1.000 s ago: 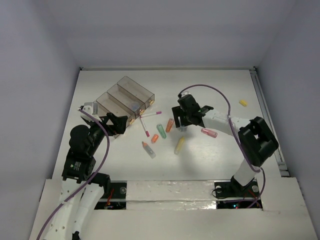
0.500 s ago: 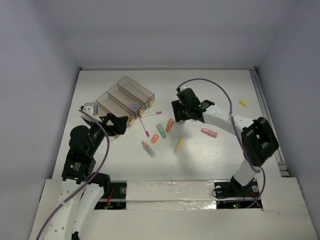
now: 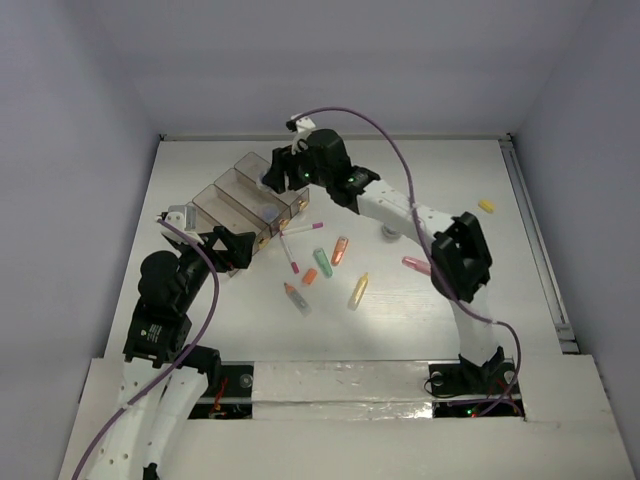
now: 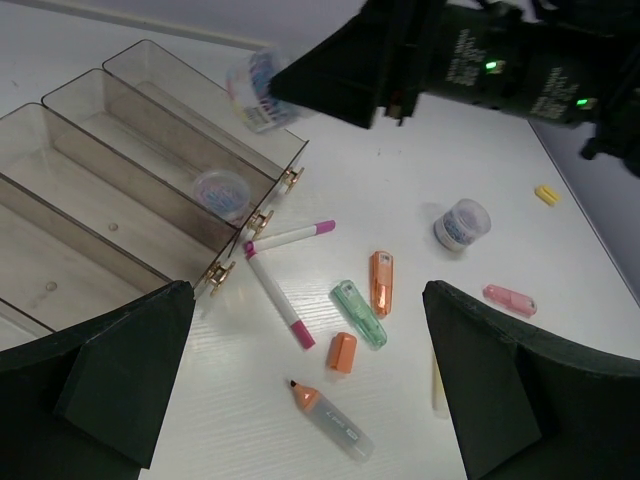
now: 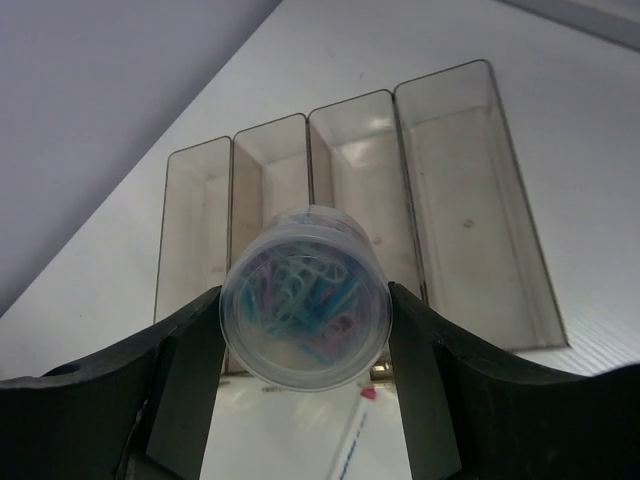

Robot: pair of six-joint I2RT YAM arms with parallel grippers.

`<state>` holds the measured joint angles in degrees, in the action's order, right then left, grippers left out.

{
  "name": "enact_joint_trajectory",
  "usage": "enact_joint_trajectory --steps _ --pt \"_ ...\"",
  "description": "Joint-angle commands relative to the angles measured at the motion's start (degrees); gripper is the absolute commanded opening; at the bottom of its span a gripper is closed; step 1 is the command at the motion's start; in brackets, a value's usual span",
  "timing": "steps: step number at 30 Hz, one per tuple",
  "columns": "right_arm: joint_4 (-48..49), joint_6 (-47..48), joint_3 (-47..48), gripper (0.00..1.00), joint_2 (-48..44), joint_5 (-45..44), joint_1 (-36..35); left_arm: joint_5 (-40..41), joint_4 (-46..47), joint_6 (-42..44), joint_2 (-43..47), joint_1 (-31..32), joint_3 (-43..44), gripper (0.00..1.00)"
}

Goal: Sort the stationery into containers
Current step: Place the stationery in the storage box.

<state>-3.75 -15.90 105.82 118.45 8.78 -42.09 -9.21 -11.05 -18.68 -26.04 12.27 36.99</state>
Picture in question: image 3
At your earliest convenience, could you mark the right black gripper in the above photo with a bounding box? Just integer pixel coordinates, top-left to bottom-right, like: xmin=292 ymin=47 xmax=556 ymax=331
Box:
xmin=264 ymin=137 xmax=333 ymax=193

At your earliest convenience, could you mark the green highlighter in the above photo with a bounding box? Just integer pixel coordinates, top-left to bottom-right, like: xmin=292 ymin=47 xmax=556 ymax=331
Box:
xmin=313 ymin=248 xmax=333 ymax=278

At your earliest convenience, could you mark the orange highlighter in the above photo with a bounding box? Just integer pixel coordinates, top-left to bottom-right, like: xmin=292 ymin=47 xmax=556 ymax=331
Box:
xmin=331 ymin=236 xmax=349 ymax=266

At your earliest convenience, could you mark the yellow highlighter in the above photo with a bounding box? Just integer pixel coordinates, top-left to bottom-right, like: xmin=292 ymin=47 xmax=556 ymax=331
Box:
xmin=348 ymin=273 xmax=369 ymax=310

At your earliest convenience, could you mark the clear tape roll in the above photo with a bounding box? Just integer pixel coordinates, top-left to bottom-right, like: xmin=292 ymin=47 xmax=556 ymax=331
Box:
xmin=381 ymin=224 xmax=402 ymax=241

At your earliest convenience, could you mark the pink highlighter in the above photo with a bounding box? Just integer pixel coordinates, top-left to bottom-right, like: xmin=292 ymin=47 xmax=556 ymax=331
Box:
xmin=401 ymin=256 xmax=431 ymax=276

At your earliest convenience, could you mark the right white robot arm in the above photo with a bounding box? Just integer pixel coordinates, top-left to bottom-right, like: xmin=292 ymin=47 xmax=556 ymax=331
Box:
xmin=262 ymin=129 xmax=504 ymax=396

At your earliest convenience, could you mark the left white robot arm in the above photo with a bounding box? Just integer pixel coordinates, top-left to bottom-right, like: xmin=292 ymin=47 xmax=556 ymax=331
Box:
xmin=73 ymin=226 xmax=256 ymax=479

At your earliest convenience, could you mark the clear brown compartment organizer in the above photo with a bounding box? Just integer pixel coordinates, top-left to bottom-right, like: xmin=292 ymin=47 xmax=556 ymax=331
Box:
xmin=191 ymin=152 xmax=310 ymax=254

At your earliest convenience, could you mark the white red-capped pen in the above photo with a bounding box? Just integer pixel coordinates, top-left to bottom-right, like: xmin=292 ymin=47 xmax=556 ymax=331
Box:
xmin=280 ymin=236 xmax=300 ymax=274

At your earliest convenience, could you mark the white pink-capped pen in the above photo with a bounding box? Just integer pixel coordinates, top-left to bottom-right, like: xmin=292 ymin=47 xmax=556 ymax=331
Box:
xmin=280 ymin=222 xmax=324 ymax=237

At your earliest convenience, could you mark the small orange eraser cap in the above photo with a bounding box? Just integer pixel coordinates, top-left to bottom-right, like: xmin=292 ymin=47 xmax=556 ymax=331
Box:
xmin=302 ymin=268 xmax=318 ymax=286

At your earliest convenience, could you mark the grey orange-tipped marker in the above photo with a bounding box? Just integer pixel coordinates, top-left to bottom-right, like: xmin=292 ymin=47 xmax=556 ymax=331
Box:
xmin=284 ymin=283 xmax=311 ymax=316

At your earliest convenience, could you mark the silver taped front board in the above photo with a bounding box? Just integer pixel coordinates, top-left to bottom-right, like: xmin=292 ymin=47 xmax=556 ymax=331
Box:
xmin=251 ymin=361 xmax=434 ymax=421

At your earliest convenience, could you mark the yellow eraser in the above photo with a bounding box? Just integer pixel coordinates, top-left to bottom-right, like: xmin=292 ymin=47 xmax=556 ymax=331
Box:
xmin=478 ymin=200 xmax=495 ymax=214

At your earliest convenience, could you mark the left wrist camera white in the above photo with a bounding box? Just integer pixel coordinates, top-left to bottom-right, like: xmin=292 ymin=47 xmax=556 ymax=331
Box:
xmin=159 ymin=204 xmax=196 ymax=234

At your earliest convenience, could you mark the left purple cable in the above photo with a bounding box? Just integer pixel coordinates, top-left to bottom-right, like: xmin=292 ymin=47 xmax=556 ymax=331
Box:
xmin=67 ymin=219 xmax=221 ymax=480

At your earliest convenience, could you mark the purple cable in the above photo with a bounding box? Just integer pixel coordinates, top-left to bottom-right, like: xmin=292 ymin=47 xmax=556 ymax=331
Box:
xmin=307 ymin=105 xmax=524 ymax=419
xmin=67 ymin=219 xmax=221 ymax=480

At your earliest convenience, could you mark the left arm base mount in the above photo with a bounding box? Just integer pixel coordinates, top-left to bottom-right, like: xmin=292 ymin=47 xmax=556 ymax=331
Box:
xmin=188 ymin=363 xmax=254 ymax=420

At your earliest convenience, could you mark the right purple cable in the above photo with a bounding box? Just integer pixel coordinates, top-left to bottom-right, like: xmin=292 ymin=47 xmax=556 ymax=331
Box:
xmin=307 ymin=105 xmax=524 ymax=419

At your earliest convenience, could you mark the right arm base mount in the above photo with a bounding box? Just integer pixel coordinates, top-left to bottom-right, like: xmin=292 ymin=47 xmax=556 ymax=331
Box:
xmin=423 ymin=361 xmax=525 ymax=418

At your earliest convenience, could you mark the aluminium rail right edge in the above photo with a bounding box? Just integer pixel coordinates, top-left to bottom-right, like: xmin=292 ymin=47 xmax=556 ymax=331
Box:
xmin=499 ymin=134 xmax=581 ymax=355

